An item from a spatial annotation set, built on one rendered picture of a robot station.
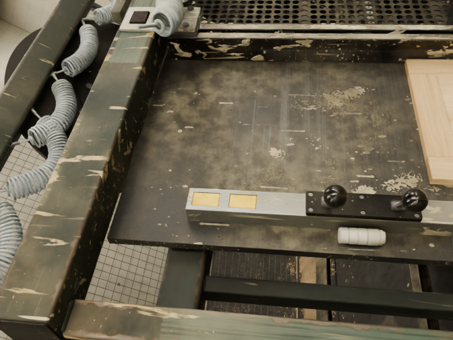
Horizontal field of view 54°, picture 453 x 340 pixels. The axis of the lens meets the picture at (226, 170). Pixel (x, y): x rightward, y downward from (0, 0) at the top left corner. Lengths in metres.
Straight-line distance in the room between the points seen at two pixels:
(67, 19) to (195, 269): 1.23
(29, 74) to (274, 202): 1.02
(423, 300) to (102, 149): 0.65
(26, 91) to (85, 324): 0.96
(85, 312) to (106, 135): 0.34
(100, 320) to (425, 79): 0.87
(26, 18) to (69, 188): 7.09
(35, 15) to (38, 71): 6.17
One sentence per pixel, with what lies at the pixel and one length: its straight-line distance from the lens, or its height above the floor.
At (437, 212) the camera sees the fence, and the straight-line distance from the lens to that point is 0.87.
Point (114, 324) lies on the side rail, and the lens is 0.75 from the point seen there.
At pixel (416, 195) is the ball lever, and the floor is 1.45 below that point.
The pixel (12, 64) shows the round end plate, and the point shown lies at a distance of 1.71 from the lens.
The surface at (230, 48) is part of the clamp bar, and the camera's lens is 1.17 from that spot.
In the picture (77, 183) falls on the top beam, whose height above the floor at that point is 1.90.
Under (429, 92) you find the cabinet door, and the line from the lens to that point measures 1.12.
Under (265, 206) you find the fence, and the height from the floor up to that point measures 1.58.
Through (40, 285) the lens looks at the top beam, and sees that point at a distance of 0.76.
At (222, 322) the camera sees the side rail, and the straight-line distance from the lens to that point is 0.72.
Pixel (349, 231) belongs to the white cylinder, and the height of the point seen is 1.45.
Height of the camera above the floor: 1.92
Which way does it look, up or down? 18 degrees down
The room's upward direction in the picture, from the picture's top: 67 degrees counter-clockwise
